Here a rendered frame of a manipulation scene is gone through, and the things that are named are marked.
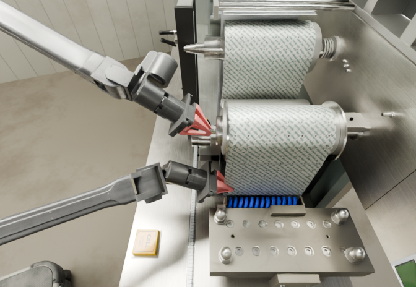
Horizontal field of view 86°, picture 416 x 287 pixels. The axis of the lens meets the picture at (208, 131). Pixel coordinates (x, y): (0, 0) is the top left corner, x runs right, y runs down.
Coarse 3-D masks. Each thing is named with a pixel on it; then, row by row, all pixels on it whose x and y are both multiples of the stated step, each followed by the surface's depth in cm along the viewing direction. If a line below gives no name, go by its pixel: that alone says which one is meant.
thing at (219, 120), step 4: (216, 116) 54; (220, 116) 54; (216, 120) 54; (220, 120) 52; (216, 124) 53; (220, 124) 52; (216, 128) 54; (220, 128) 51; (216, 132) 54; (220, 132) 51; (216, 136) 53; (220, 136) 51; (216, 140) 53; (220, 140) 52; (216, 144) 53; (220, 144) 53
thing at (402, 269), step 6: (408, 264) 40; (414, 264) 39; (402, 270) 41; (408, 270) 40; (414, 270) 39; (402, 276) 41; (408, 276) 40; (414, 276) 39; (408, 282) 40; (414, 282) 39
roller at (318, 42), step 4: (316, 24) 60; (224, 28) 67; (316, 28) 59; (320, 28) 59; (224, 32) 67; (316, 32) 59; (320, 32) 59; (224, 36) 67; (316, 36) 58; (320, 36) 58; (316, 40) 58; (320, 40) 58; (316, 44) 59; (320, 44) 59; (316, 48) 59; (320, 48) 59; (316, 52) 59; (316, 56) 60; (224, 60) 67; (312, 60) 60; (316, 60) 60; (312, 64) 62; (312, 68) 63; (308, 72) 66
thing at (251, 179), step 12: (228, 168) 56; (240, 168) 56; (252, 168) 56; (264, 168) 56; (276, 168) 56; (288, 168) 56; (300, 168) 56; (312, 168) 56; (228, 180) 60; (240, 180) 60; (252, 180) 60; (264, 180) 60; (276, 180) 60; (288, 180) 60; (300, 180) 60; (228, 192) 65; (240, 192) 65; (252, 192) 65; (264, 192) 65; (276, 192) 65; (288, 192) 65; (300, 192) 65
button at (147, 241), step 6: (138, 234) 69; (144, 234) 69; (150, 234) 69; (156, 234) 69; (138, 240) 68; (144, 240) 68; (150, 240) 68; (156, 240) 68; (138, 246) 67; (144, 246) 67; (150, 246) 67; (156, 246) 67; (132, 252) 66; (138, 252) 66; (144, 252) 66; (150, 252) 66; (156, 252) 67
